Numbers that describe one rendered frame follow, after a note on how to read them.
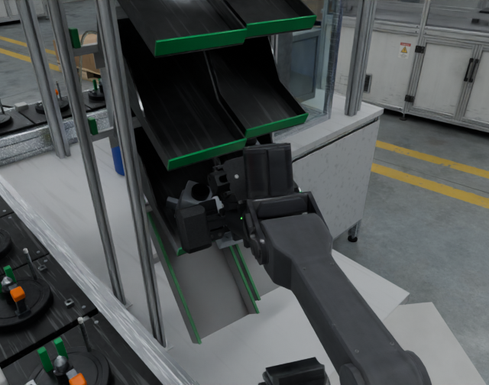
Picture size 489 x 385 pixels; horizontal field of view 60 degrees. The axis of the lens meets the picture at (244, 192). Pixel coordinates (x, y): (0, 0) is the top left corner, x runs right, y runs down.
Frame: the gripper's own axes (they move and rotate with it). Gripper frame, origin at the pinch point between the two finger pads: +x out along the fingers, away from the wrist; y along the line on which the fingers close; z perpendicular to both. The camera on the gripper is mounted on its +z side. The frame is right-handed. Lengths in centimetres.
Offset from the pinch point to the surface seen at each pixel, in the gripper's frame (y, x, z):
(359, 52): -110, 100, 29
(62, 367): 29.5, 10.9, -20.8
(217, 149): 0.2, -0.6, 9.5
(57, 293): 30, 37, -17
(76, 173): 19, 110, 1
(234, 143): -2.8, -0.2, 9.7
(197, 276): 3.2, 16.6, -15.4
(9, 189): 39, 87, 3
